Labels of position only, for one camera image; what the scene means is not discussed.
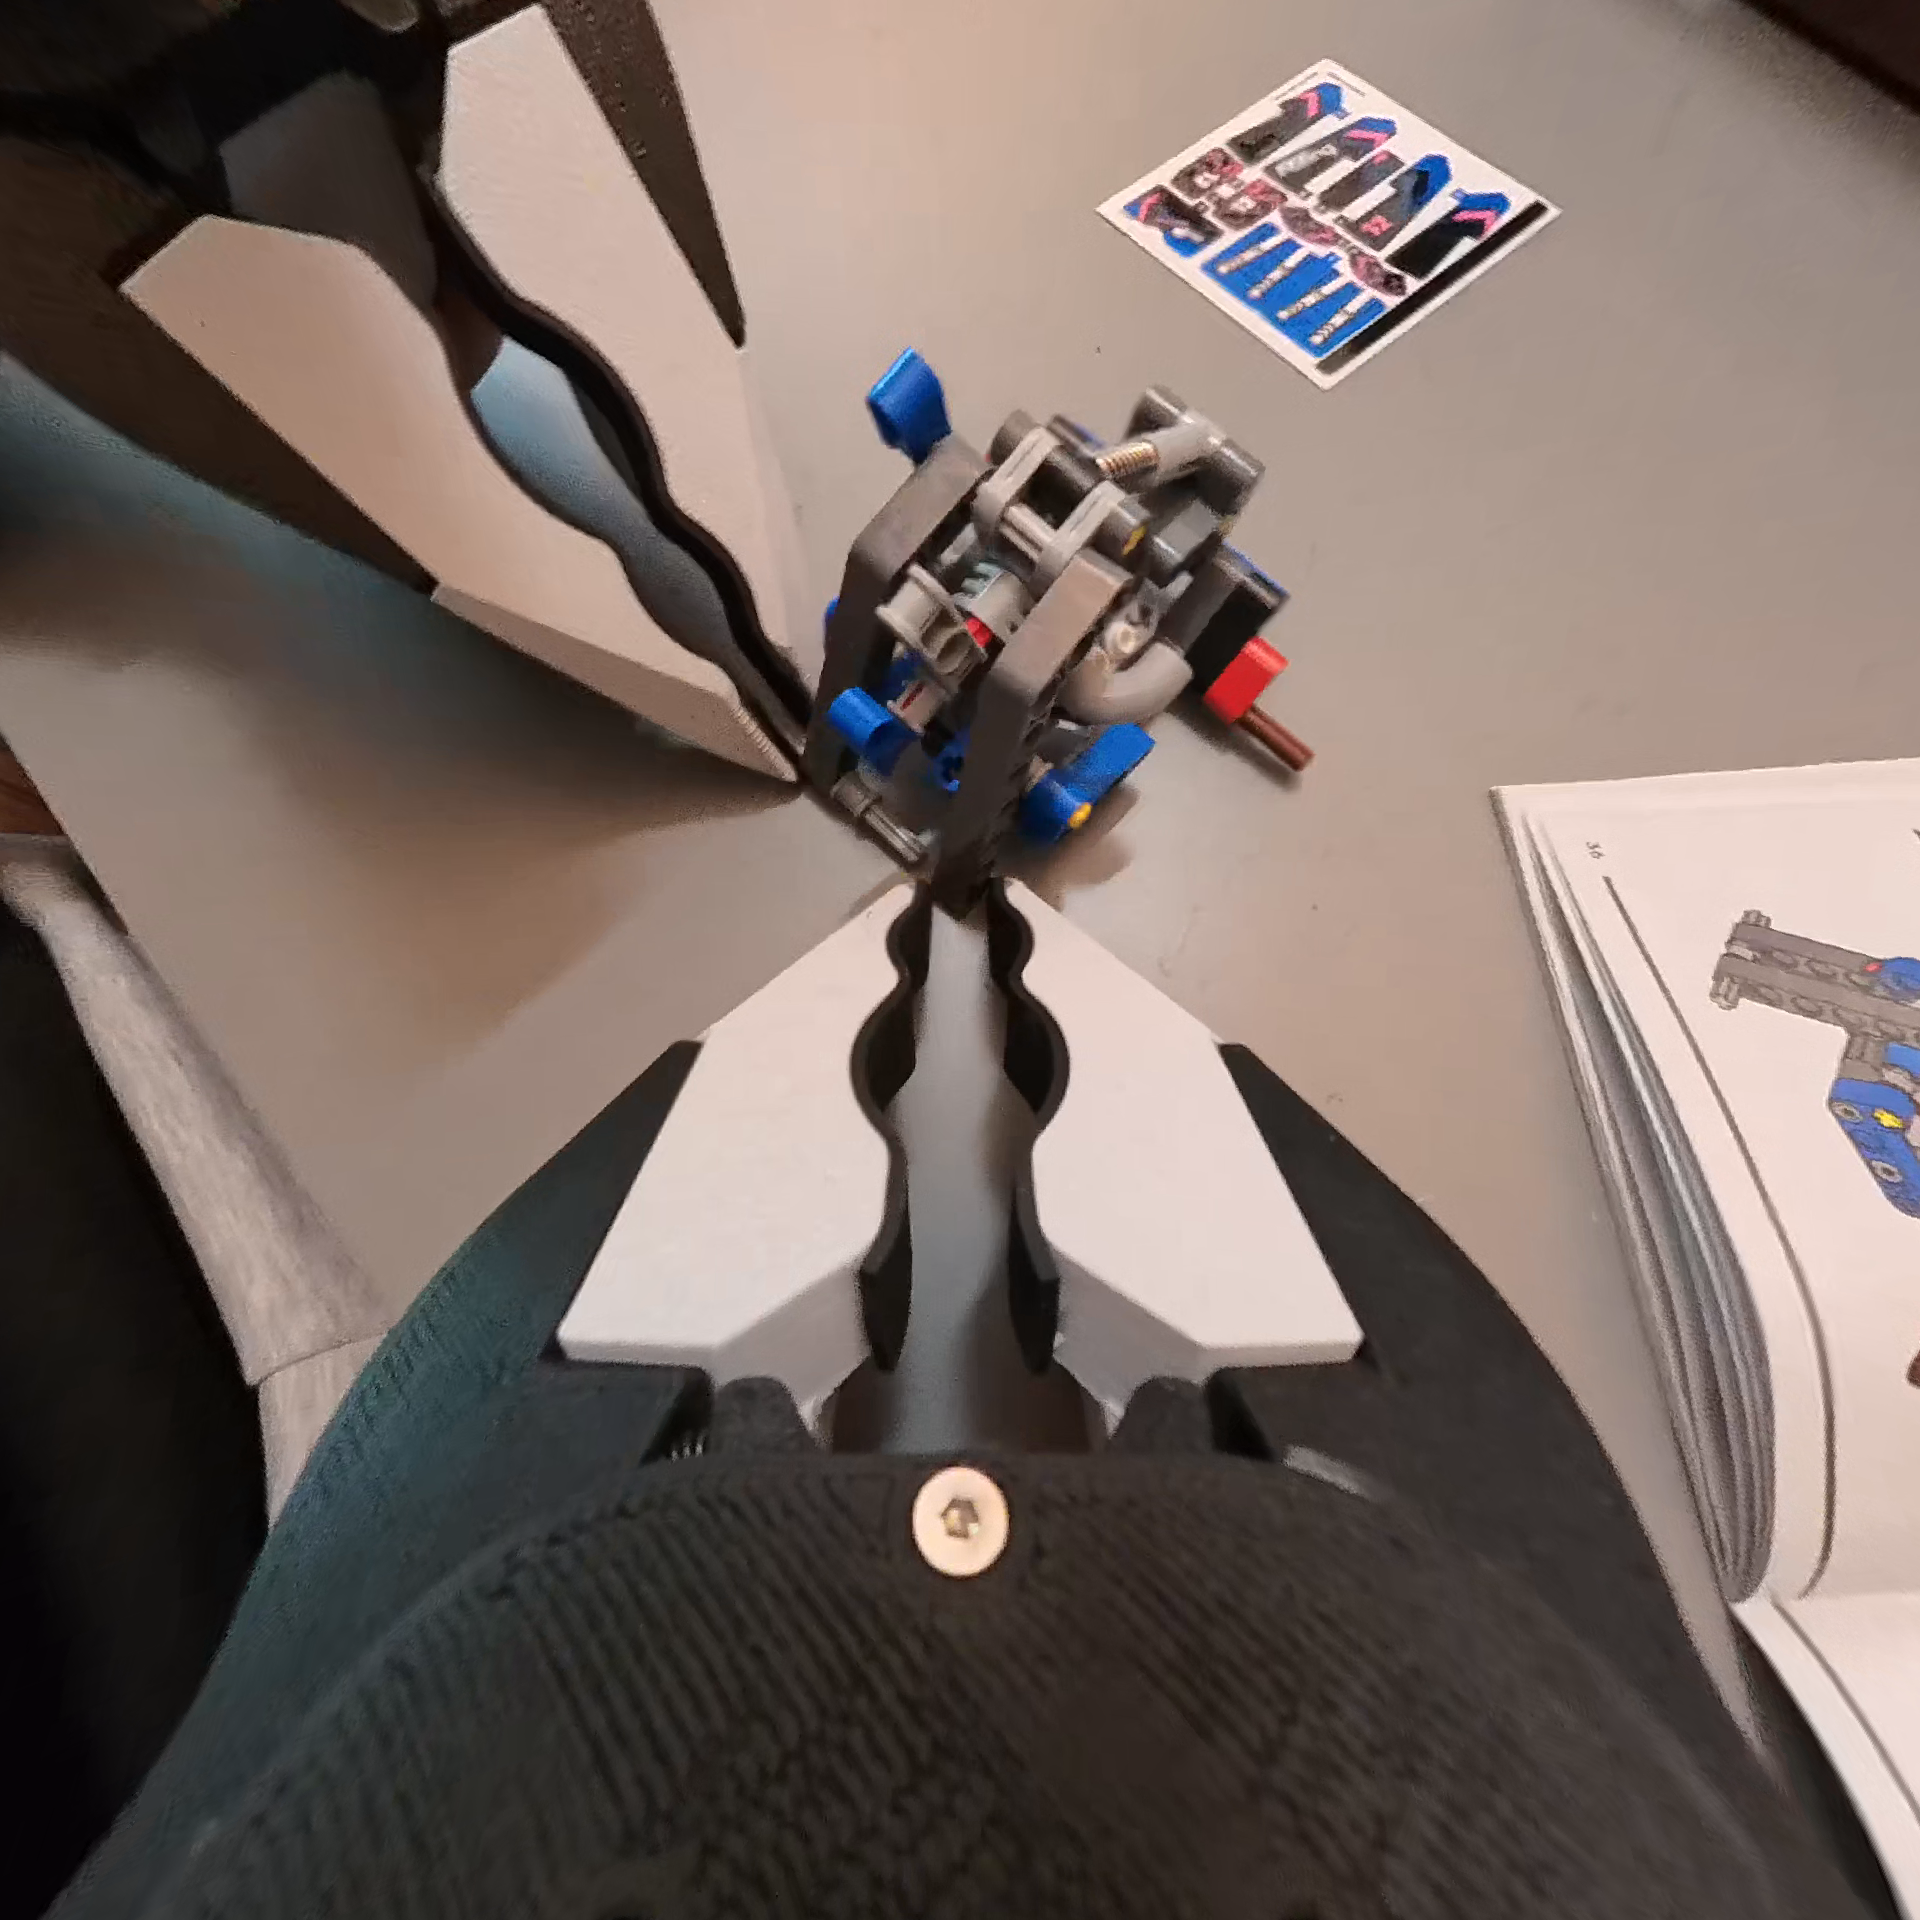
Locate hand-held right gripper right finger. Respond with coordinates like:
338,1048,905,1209
985,881,1367,1374

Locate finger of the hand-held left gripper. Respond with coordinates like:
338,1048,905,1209
429,5,823,711
120,209,806,783

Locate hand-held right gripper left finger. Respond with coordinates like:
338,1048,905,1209
555,881,939,1374

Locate blue plastic connector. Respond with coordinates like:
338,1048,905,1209
864,349,959,471

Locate light grey plastic axle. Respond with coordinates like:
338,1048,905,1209
831,768,929,867

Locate toy buggy chassis assembly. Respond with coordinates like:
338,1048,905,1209
803,349,1321,921

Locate instruction manual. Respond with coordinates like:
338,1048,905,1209
1488,757,1920,1895

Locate blue and pink sticker sheet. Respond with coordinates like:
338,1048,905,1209
1095,57,1562,393

